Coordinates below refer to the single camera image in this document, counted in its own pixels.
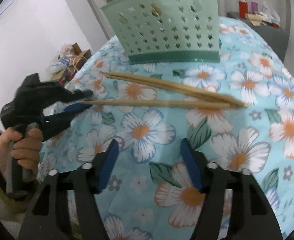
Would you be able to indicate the brown paper roll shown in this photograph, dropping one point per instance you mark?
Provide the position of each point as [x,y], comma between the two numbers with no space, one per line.
[256,20]

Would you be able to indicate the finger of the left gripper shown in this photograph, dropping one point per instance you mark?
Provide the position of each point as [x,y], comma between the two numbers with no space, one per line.
[76,95]
[54,124]

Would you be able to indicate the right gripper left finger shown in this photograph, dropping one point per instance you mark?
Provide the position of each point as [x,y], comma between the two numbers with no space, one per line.
[48,216]

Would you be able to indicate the red thermos bottle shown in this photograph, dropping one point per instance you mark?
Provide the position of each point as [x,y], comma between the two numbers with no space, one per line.
[243,8]

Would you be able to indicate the white plastic bag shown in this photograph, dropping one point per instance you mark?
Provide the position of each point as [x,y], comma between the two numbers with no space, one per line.
[269,14]

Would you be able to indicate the left green cuffed forearm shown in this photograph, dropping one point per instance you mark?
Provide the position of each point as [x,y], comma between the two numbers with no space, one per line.
[12,211]

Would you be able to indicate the mint green utensil holder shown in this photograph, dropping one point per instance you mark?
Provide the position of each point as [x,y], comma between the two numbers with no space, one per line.
[153,31]

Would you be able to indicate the floral blue tablecloth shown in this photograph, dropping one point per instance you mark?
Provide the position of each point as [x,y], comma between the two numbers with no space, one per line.
[149,194]

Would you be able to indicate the purple cup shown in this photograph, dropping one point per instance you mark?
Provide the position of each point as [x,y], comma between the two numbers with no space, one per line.
[254,7]

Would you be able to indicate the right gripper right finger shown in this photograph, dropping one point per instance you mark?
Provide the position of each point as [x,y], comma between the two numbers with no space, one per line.
[251,215]

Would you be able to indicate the person's left hand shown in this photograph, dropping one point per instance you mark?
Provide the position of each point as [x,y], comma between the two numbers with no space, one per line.
[25,150]

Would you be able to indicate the cardboard box with clutter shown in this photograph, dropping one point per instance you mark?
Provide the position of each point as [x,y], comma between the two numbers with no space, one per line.
[68,62]

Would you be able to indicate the dark grey side cabinet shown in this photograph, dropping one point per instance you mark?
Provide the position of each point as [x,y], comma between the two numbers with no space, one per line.
[277,39]

